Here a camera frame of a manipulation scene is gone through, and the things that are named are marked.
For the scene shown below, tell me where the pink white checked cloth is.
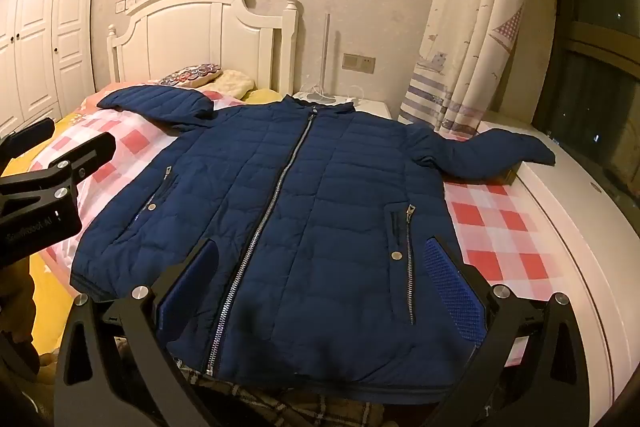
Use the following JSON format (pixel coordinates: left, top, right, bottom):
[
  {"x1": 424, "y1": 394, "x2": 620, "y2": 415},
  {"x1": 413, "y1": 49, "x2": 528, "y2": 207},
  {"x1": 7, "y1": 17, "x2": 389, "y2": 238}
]
[{"x1": 29, "y1": 82, "x2": 552, "y2": 369}]

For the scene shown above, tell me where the white window ledge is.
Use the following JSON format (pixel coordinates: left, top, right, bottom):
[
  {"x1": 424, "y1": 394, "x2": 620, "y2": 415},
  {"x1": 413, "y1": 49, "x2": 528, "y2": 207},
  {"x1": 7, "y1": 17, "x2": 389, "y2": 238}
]
[{"x1": 477, "y1": 119, "x2": 640, "y2": 400}]

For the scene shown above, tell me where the dark window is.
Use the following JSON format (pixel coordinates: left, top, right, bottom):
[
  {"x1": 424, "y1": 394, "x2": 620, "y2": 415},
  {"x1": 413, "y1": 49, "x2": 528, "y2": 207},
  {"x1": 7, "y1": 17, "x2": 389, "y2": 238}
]
[{"x1": 530, "y1": 0, "x2": 640, "y2": 219}]

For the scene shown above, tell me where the plaid cloth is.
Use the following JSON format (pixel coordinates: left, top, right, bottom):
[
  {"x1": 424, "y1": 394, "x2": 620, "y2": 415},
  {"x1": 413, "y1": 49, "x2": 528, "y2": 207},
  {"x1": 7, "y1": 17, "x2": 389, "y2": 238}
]
[{"x1": 170, "y1": 356, "x2": 451, "y2": 427}]

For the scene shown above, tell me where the yellow bed sheet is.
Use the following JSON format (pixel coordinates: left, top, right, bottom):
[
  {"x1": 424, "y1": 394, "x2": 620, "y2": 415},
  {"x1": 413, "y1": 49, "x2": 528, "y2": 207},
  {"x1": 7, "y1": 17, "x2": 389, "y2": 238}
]
[{"x1": 0, "y1": 91, "x2": 108, "y2": 360}]

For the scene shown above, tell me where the white wardrobe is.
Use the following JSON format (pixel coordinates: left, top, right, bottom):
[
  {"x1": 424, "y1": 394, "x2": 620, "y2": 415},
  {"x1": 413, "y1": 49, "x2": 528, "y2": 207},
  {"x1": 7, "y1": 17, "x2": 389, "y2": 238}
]
[{"x1": 0, "y1": 0, "x2": 102, "y2": 140}]

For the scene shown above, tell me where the gold wall socket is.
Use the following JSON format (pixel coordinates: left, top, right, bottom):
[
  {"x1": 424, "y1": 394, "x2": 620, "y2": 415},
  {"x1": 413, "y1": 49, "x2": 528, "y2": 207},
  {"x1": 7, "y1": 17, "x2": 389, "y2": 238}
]
[{"x1": 342, "y1": 53, "x2": 376, "y2": 73}]

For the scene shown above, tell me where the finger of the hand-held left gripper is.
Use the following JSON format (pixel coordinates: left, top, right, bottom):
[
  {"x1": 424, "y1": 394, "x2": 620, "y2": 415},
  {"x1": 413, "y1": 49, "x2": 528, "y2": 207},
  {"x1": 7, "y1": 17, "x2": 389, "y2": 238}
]
[
  {"x1": 0, "y1": 117, "x2": 56, "y2": 164},
  {"x1": 0, "y1": 131, "x2": 117, "y2": 208}
]

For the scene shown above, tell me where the white nightstand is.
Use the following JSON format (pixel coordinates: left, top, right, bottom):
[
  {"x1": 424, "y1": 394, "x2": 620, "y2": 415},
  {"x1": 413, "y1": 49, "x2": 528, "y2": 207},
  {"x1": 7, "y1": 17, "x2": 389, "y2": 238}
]
[{"x1": 292, "y1": 89, "x2": 394, "y2": 124}]

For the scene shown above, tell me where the boat print curtain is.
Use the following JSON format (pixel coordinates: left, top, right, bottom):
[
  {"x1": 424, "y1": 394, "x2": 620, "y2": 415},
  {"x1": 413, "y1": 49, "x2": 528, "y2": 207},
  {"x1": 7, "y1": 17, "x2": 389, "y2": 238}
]
[{"x1": 397, "y1": 0, "x2": 544, "y2": 134}]

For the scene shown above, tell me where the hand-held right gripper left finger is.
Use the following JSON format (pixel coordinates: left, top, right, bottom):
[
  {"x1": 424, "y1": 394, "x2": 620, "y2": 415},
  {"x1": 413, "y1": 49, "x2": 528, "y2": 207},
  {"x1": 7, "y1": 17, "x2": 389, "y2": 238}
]
[{"x1": 52, "y1": 238, "x2": 221, "y2": 427}]

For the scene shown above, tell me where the blue padded zip jacket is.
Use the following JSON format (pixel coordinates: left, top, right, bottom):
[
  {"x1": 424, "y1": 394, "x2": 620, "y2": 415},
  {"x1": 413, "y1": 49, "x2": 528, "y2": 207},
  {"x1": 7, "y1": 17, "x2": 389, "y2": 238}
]
[{"x1": 70, "y1": 86, "x2": 557, "y2": 406}]

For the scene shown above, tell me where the embroidered floral pillow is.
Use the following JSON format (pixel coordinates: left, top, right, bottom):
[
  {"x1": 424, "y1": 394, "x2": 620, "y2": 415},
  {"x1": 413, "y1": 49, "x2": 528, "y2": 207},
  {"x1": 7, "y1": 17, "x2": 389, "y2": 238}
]
[{"x1": 158, "y1": 63, "x2": 224, "y2": 88}]

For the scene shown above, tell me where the pale yellow pillow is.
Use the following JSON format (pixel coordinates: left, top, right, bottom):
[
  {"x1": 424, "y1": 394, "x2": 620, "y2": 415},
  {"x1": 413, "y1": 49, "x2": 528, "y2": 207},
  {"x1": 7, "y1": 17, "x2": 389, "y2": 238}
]
[{"x1": 202, "y1": 69, "x2": 256, "y2": 100}]

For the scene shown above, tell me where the white wooden bed headboard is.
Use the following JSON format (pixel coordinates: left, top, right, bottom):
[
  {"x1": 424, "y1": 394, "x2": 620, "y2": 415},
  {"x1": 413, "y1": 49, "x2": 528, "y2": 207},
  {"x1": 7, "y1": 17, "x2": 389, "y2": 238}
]
[{"x1": 106, "y1": 0, "x2": 301, "y2": 100}]

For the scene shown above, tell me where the white desk lamp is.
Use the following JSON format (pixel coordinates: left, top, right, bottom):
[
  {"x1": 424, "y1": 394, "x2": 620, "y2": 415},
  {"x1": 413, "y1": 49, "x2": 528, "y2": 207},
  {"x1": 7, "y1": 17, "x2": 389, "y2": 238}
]
[{"x1": 300, "y1": 13, "x2": 342, "y2": 103}]

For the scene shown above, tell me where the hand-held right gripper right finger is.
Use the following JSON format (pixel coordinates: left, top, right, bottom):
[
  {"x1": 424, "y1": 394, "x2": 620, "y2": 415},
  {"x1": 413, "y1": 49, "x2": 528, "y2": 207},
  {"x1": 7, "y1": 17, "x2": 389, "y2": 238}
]
[{"x1": 422, "y1": 234, "x2": 601, "y2": 427}]

